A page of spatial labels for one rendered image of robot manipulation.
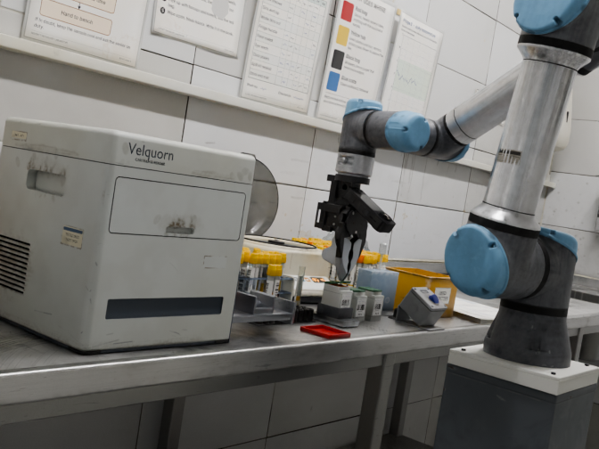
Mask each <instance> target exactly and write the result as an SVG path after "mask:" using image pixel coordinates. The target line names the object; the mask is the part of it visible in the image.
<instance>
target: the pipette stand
mask: <svg viewBox="0 0 599 449"><path fill-rule="evenodd" d="M398 275H399V273H398V272H393V271H390V270H386V269H381V271H379V270H378V269H369V268H359V269H358V275H357V286H356V288H358V287H371V288H375V289H378V290H382V295H383V296H384V300H383V306H382V315H392V316H393V314H394V311H393V307H394V301H395V296H396V290H397V285H398Z"/></svg>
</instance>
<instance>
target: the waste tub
mask: <svg viewBox="0 0 599 449"><path fill-rule="evenodd" d="M385 268H386V270H390V271H393V272H398V273H399V275H398V285H397V290H396V296H395V301H394V307H393V310H395V308H398V305H399V304H400V303H401V301H402V300H403V299H404V297H405V296H406V294H407V293H408V292H409V291H410V290H411V289H412V288H413V287H427V288H429V289H430V290H431V291H432V292H433V293H434V294H435V295H437V297H438V298H439V299H440V300H441V301H442V302H443V303H444V304H445V305H446V306H447V310H446V311H445V312H444V314H443V315H442V316H441V317H440V318H449V317H453V312H454V306H455V297H456V292H457V287H456V286H455V285H454V284H453V283H452V282H451V280H450V277H449V275H445V274H442V273H434V272H430V271H426V270H423V269H418V268H408V267H389V266H385Z"/></svg>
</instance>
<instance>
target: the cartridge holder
mask: <svg viewBox="0 0 599 449"><path fill-rule="evenodd" d="M352 314H353V307H345V308H338V307H335V306H328V305H326V304H322V303H318V304H317V310H316V311H314V314H313V319H314V320H319V321H322V322H328V323H330V324H334V325H337V326H338V327H341V328H347V327H357V326H358V325H359V320H356V319H352Z"/></svg>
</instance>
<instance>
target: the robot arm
mask: <svg viewBox="0 0 599 449"><path fill-rule="evenodd" d="M513 16H514V17H515V18H516V22H517V24H518V25H519V27H520V28H521V33H520V37H519V40H518V44H517V47H518V49H519V51H520V53H521V55H522V59H523V60H522V61H520V62H519V63H517V64H516V65H514V66H513V67H511V68H510V69H509V70H507V71H506V72H505V73H503V74H502V75H501V76H499V77H498V78H496V79H495V80H493V81H492V82H490V83H489V84H487V85H486V86H484V87H483V88H481V89H480V90H479V91H478V92H477V93H475V94H473V95H472V96H470V97H469V98H468V99H466V100H465V101H463V102H462V103H460V104H459V105H457V106H456V107H454V108H453V109H452V110H451V111H449V112H448V113H447V114H446V115H444V116H442V117H441V118H439V119H437V120H433V119H429V118H425V117H424V115H422V114H420V113H417V112H412V111H409V110H402V111H385V110H382V104H381V103H380V102H377V101H373V100H368V99H360V98H352V99H349V100H348V101H347V104H346V109H345V113H344V116H343V118H342V121H343V123H342V129H341V138H340V145H339V150H338V157H337V162H336V168H335V171H336V172H338V174H335V175H327V180H326V181H331V188H330V193H329V200H328V201H325V200H324V201H323V202H318V203H317V210H316V220H315V225H314V227H317V228H319V229H322V231H327V232H332V231H334V232H335V235H334V236H333V238H332V245H331V246H330V247H328V248H326V249H323V251H322V258H323V259H324V260H325V261H327V262H329V263H331V264H332V265H335V266H336V272H337V275H338V279H339V281H341V282H344V281H345V280H346V278H347V277H348V276H349V274H350V272H351V271H352V269H353V268H354V266H355V264H356V263H357V260H358V259H359V258H360V255H361V253H362V250H363V248H364V246H365V240H366V234H367V227H368V225H367V224H368V223H369V224H370V225H371V226H372V228H373V229H374V230H375V231H377V232H378V233H390V232H391V230H392V229H393V228H394V226H395V225H396V223H395V222H394V221H393V220H392V218H391V217H390V216H389V215H387V214H386V213H385V212H384V211H383V210H382V209H381V208H380V207H379V206H378V205H377V204H376V203H375V202H374V201H373V200H372V199H371V198H370V197H369V196H368V195H367V194H365V193H364V192H363V191H362V190H360V186H361V184H365V185H369V184H370V179H368V178H369V177H371V176H372V174H373V164H374V159H375V153H376V149H379V150H389V151H400V152H404V153H408V154H413V155H417V156H423V157H426V158H431V159H435V160H438V161H450V162H454V161H458V160H460V159H462V158H463V157H464V156H465V154H466V152H467V151H468V150H469V148H470V143H471V142H473V141H474V140H476V139H477V138H479V137H480V136H482V135H484V134H486V133H487V132H488V131H489V130H491V129H492V128H494V127H496V126H498V125H499V124H501V123H502V122H504V121H505V126H504V129H503V133H502V135H501V139H500V142H499V145H498V148H497V152H496V157H495V161H494V164H493V167H492V170H491V174H490V177H489V180H488V186H487V189H486V192H485V195H484V199H483V201H482V202H481V204H480V205H478V206H476V207H474V208H472V209H471V211H470V215H469V217H468V220H467V224H465V225H463V226H461V227H459V228H458V229H457V231H456V232H453V233H452V234H451V235H450V237H449V238H448V240H447V245H446V247H445V254H444V260H445V267H446V270H447V273H448V274H449V277H450V280H451V282H452V283H453V284H454V285H455V286H456V287H457V288H458V289H459V290H460V291H461V292H462V293H464V294H466V295H468V296H472V297H477V298H483V299H493V298H501V299H500V305H499V309H498V312H497V314H496V317H495V319H494V321H493V322H492V323H491V325H490V327H489V329H488V333H487V335H486V336H485V338H484V343H483V348H482V350H483V351H484V352H486V353H488V354H490V355H493V356H495V357H498V358H502V359H505V360H508V361H512V362H516V363H523V364H527V365H533V366H538V367H546V368H557V369H562V368H569V367H570V362H571V349H570V338H569V333H568V327H567V315H568V310H569V304H570V294H571V288H572V283H573V277H574V271H575V265H576V263H577V261H578V255H577V253H578V242H577V240H576V239H575V238H574V237H573V236H572V235H570V234H567V233H564V232H560V231H557V230H553V229H550V228H546V227H542V226H539V224H538V222H537V220H536V218H535V214H536V211H537V205H538V202H539V199H540V196H541V192H542V190H543V187H544V183H545V180H546V175H547V172H548V168H549V166H550V163H551V159H552V157H553V153H554V148H555V145H556V142H557V138H558V135H559V133H560V129H561V126H562V121H563V118H564V114H565V111H566V109H567V105H568V102H569V99H570V94H571V90H572V87H573V85H574V81H575V78H576V75H577V76H581V77H584V76H585V75H587V74H589V73H590V72H592V71H593V70H595V69H597V68H598V67H599V0H514V2H513ZM319 209H321V212H320V218H319V222H317V218H318V212H319ZM351 234H352V235H353V237H351Z"/></svg>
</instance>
